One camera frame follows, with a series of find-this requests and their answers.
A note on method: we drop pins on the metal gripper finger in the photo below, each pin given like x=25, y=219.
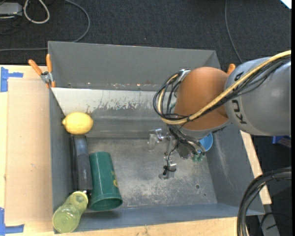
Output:
x=154, y=138
x=171, y=169

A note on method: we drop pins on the blue cup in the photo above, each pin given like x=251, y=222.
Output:
x=206, y=141

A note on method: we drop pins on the grey metal bin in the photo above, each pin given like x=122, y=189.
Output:
x=142, y=181

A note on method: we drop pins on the dark green plastic cup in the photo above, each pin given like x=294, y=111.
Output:
x=104, y=181

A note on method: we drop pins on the dark grey flat block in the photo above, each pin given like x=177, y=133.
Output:
x=80, y=163

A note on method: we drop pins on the yellow lemon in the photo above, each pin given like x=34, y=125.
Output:
x=77, y=123

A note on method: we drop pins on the yellow-green clear plastic bottle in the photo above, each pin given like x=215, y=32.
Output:
x=68, y=213

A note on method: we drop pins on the pale wood flat board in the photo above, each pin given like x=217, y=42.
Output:
x=27, y=144

